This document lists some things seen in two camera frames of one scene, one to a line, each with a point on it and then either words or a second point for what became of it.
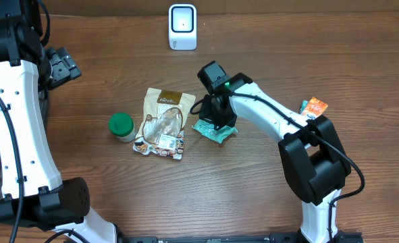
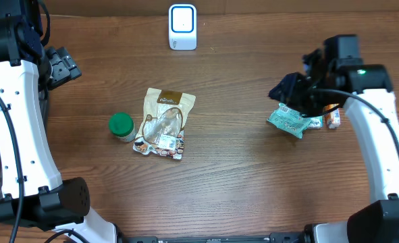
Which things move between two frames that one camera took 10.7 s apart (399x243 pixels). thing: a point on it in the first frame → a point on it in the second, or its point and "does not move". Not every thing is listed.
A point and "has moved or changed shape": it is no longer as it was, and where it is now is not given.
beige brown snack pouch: x=161 y=129 does not move
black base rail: x=273 y=237 does not move
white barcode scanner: x=182 y=27 does not move
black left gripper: x=67 y=67 does not move
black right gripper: x=209 y=115 → x=291 y=88
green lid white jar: x=121 y=125 does not move
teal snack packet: x=207 y=129 has moved or changed shape
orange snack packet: x=314 y=109 has moved or changed shape
